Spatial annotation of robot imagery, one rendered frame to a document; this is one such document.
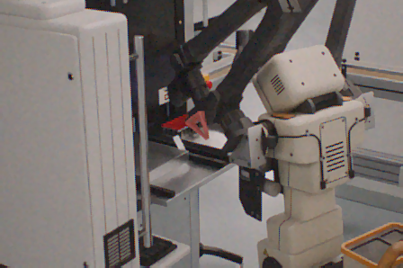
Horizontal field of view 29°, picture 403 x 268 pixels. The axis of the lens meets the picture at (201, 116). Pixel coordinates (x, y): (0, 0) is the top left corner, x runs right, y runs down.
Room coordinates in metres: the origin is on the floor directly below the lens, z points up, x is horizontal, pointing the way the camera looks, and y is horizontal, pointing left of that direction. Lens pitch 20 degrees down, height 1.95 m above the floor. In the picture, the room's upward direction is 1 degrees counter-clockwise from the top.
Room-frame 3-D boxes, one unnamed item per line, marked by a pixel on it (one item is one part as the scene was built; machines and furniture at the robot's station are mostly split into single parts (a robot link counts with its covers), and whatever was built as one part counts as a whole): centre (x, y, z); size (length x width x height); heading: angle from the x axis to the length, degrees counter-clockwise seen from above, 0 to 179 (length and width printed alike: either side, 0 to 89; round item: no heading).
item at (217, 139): (2.77, -0.03, 0.90); 0.34 x 0.26 x 0.04; 53
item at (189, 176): (2.66, 0.11, 0.87); 0.70 x 0.48 x 0.02; 144
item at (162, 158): (2.56, 0.26, 0.90); 0.34 x 0.26 x 0.04; 54
